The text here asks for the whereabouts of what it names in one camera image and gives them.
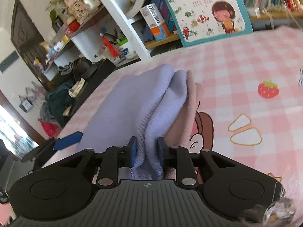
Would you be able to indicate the red bag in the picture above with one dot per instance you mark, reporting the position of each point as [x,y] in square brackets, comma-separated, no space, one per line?
[49,127]

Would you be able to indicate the red round ornament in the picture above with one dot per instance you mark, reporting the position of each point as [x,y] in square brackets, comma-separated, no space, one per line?
[73,26]

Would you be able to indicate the pink and purple sweater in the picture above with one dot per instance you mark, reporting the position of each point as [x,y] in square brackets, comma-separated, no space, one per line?
[142,99]

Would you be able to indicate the side wall shelf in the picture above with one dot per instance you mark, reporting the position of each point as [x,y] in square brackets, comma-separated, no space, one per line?
[90,20]

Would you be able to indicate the white charger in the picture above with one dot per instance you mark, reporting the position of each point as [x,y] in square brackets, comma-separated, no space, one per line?
[253,11]

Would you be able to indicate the black shoes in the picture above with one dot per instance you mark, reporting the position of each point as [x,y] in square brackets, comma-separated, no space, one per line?
[82,68]

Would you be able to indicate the dark wooden door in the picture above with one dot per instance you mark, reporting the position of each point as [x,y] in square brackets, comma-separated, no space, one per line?
[26,40]

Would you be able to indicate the white wooden bookshelf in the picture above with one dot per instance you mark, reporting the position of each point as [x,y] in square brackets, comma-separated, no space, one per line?
[118,7]

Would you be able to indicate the white and orange box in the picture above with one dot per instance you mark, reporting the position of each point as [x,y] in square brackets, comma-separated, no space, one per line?
[155,21]

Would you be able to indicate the pink checked tablecloth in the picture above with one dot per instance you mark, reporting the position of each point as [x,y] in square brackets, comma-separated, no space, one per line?
[236,75]

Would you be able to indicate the red tassel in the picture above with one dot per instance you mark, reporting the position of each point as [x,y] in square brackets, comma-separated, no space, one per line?
[110,45]

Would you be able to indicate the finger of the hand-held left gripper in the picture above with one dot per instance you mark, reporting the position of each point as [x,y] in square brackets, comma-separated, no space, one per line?
[68,140]

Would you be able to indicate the large cartoon picture book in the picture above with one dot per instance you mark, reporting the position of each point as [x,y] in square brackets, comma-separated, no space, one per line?
[208,9]

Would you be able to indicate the dark green clothes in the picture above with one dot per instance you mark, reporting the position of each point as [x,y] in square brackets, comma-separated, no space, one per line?
[59,101]

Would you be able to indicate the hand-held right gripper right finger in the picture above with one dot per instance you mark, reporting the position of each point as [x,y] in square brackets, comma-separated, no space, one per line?
[161,151]

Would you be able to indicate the pink wrapped figurine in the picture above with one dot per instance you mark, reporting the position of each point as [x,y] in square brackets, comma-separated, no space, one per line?
[78,3]

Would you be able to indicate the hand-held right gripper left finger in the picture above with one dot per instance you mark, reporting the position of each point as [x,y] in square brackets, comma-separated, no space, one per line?
[133,151]

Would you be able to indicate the white pen holder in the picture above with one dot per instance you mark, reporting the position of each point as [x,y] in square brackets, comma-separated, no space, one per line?
[125,50]

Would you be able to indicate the dried flower bunch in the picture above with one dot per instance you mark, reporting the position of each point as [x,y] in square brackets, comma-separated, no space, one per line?
[58,0]

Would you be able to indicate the blue folders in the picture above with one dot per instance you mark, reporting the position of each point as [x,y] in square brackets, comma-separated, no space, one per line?
[163,9]

